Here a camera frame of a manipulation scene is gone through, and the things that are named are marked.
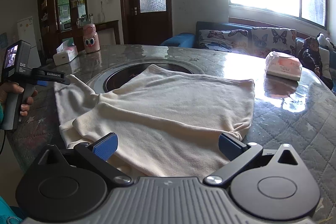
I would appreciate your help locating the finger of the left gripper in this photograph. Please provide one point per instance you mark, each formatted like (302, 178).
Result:
(46, 80)
(50, 73)

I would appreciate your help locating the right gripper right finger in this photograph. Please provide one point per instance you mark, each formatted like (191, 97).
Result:
(240, 155)

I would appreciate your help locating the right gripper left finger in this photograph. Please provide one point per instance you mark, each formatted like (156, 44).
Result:
(93, 157)

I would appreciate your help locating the cream white garment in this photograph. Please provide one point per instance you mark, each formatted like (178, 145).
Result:
(168, 127)

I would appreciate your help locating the teal sleeve forearm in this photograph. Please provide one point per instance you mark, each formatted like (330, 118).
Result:
(9, 215)

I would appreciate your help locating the white tissue box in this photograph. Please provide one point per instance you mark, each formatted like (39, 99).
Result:
(65, 53)

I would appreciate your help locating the white refrigerator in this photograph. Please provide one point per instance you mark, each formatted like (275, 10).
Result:
(26, 32)

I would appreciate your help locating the round black induction cooktop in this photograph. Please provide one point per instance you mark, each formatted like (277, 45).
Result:
(115, 77)

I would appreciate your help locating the pink cartoon thermos bottle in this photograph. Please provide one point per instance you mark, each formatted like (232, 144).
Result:
(90, 38)

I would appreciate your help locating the dark wooden display cabinet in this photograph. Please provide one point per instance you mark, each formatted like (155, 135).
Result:
(61, 20)

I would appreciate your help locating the pink tissue pack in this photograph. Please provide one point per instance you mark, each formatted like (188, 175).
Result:
(283, 65)

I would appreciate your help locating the butterfly print cushion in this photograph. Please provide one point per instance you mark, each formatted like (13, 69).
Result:
(268, 39)
(235, 41)

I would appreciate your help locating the dark clothed seated person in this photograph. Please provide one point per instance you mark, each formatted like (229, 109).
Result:
(310, 58)

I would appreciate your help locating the blue sofa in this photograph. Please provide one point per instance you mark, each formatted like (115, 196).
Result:
(189, 40)

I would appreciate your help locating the plush toy on sofa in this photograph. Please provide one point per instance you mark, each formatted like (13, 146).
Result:
(325, 42)

